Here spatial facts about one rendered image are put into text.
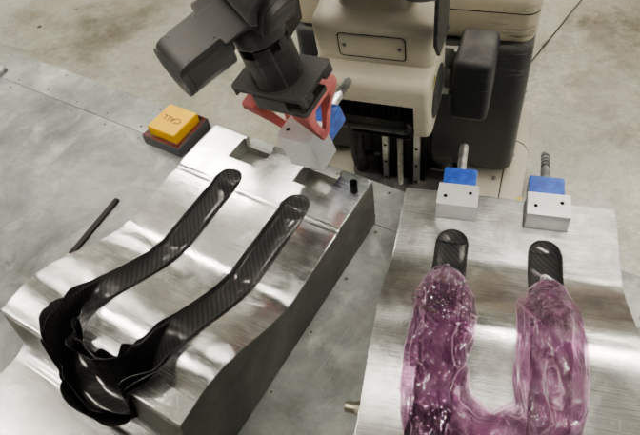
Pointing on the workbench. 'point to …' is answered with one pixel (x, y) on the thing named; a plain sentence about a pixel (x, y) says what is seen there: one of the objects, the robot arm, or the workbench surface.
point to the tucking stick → (94, 226)
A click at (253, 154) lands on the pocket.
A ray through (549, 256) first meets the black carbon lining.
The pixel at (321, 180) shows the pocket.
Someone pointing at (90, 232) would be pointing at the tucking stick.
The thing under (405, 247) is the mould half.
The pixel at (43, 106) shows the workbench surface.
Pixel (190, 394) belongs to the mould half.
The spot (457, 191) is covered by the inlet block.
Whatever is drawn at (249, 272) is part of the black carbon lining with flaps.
